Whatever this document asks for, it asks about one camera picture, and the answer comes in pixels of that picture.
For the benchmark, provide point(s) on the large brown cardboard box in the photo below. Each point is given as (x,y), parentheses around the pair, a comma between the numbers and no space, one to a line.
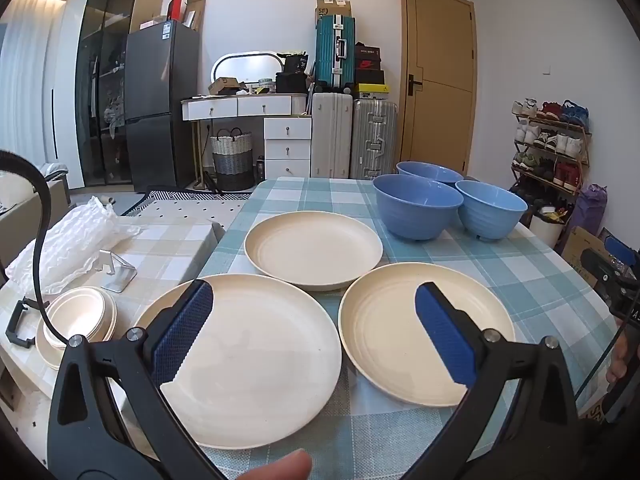
(580,250)

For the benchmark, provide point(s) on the cream round plate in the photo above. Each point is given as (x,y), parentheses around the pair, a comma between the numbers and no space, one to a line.
(250,360)
(312,250)
(385,330)

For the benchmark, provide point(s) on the dark bottle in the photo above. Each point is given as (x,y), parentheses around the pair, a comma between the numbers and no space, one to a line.
(260,170)

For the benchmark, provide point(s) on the black bag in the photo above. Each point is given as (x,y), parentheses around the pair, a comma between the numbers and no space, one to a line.
(290,77)

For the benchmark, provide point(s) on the teal suitcase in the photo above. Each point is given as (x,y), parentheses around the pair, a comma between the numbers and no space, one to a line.
(330,55)

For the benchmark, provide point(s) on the tall brown cardboard box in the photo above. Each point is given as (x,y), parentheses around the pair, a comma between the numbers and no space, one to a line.
(195,10)

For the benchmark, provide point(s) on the metal phone stand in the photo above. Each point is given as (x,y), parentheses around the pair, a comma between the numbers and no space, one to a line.
(117,272)

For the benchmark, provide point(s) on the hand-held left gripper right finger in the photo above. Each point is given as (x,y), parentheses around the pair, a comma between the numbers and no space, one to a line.
(445,335)

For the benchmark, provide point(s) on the beige checked cloth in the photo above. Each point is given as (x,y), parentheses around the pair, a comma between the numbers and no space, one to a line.
(165,250)

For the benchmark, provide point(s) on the white air cushion wrap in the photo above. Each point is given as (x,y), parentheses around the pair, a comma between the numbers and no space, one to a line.
(65,245)

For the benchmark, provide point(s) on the rounded vanity mirror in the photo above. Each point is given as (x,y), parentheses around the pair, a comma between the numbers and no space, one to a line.
(247,67)

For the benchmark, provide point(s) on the white trash bin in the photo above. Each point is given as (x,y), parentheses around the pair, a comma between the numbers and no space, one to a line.
(545,230)

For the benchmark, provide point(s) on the small open cardboard box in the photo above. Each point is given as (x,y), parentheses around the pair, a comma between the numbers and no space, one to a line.
(224,85)

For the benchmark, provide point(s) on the white dotted rug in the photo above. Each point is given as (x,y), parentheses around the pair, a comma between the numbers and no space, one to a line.
(200,207)

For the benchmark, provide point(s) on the light blue bowl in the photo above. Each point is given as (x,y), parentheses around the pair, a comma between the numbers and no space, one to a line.
(490,215)

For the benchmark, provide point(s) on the rows of racked shoes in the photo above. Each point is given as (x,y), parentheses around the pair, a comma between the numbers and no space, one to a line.
(550,141)

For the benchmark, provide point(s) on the cardboard box with tape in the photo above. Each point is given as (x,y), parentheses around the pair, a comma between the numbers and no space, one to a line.
(332,9)

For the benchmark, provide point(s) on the dark grey fridge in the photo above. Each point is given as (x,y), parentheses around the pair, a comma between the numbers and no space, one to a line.
(155,110)

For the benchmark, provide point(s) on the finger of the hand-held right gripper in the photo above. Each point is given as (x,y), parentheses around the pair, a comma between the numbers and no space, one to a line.
(597,266)
(620,250)

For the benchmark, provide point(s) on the white curtain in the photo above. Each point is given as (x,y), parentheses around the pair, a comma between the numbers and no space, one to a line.
(25,85)

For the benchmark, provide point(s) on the white vanity desk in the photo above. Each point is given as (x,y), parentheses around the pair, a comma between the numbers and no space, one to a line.
(285,150)

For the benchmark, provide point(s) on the gold metal shoe rack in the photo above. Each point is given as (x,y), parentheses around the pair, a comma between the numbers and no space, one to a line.
(586,149)

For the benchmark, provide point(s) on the stack of small cream dishes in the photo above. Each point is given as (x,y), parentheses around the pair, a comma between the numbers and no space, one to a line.
(80,310)

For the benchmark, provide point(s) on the silver suitcase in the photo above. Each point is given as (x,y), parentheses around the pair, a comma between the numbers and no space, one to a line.
(375,140)

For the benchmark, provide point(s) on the white wardrobe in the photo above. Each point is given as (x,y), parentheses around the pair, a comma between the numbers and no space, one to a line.
(70,85)

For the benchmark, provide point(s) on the white suitcase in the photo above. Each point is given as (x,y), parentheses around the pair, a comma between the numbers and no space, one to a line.
(330,135)

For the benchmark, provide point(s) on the plain black shoe box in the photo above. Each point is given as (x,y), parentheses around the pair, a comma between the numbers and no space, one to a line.
(370,77)

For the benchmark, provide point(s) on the grey cushion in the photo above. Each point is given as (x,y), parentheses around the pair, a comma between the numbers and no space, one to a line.
(55,170)

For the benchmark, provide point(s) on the person's left hand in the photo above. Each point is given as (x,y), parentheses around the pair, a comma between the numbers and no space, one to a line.
(280,467)

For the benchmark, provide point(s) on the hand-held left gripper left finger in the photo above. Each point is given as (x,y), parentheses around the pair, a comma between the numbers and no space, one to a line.
(182,335)

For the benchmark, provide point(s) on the woven laundry basket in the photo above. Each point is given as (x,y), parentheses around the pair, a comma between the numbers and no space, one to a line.
(232,160)

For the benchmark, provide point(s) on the person's right hand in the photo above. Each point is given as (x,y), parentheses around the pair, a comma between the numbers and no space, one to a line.
(622,360)

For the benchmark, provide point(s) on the tan wooden door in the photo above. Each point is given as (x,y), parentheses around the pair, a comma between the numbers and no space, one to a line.
(440,110)

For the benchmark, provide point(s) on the black red logo shoe box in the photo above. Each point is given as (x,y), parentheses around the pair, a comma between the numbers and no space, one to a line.
(369,64)

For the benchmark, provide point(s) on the dark glass cabinet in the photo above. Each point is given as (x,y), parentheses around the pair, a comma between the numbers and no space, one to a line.
(100,85)

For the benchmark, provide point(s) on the teal checked tablecloth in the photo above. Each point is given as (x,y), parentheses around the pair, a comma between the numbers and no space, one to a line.
(300,195)

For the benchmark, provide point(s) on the yellow black shoe box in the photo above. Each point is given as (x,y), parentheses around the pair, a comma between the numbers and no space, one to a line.
(370,92)

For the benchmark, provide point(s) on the purple rolled mat bag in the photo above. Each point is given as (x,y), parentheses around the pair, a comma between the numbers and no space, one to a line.
(587,215)

